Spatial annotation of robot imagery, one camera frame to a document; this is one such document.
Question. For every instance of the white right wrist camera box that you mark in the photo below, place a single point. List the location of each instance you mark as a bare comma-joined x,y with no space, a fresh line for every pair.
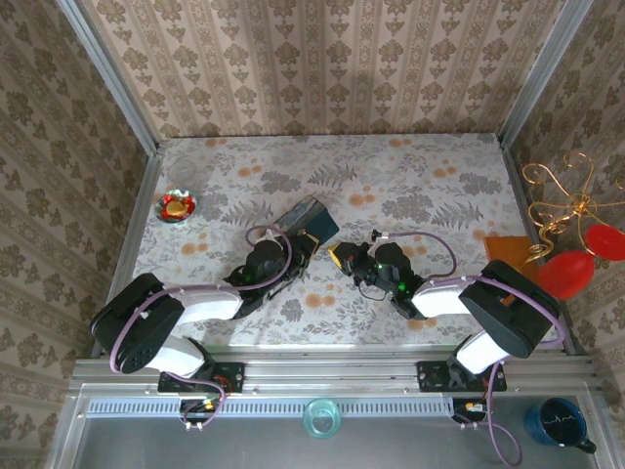
380,235

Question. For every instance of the teal glass cup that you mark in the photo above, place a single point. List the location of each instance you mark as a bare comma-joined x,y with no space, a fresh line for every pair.
322,417

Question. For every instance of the colourful patterned small dish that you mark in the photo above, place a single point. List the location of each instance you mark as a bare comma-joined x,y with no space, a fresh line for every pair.
176,206

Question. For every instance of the clear glass bowl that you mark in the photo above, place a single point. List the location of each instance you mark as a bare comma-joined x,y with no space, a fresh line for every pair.
182,171

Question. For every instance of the floral tablecloth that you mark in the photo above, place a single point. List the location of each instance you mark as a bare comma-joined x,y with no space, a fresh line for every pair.
390,185

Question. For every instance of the dark blue mug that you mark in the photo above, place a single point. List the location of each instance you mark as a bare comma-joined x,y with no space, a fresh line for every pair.
555,421

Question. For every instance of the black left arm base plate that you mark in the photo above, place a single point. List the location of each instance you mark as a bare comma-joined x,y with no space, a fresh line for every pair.
229,377

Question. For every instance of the aluminium frame cross rail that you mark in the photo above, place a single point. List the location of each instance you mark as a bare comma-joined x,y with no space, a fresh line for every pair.
332,373

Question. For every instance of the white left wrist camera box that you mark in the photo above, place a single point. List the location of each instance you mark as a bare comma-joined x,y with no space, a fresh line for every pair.
274,237

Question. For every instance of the grey metal shelf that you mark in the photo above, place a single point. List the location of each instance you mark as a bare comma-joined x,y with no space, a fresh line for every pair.
342,449

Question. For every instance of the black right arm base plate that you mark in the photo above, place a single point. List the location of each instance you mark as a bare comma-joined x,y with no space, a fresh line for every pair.
432,376

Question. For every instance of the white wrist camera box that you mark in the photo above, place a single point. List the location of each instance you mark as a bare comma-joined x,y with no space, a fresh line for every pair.
274,237
380,235

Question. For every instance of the aluminium frame post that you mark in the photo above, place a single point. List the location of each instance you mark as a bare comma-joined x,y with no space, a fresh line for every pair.
542,73
112,78

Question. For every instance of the orange brown flat board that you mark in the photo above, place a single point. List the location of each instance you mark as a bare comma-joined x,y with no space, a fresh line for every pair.
510,249

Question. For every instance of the starry night painted box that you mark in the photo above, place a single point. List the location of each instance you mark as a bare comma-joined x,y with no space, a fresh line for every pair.
307,220

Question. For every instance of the aluminium frame side rail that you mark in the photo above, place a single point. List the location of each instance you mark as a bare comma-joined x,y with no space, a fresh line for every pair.
139,210
517,195

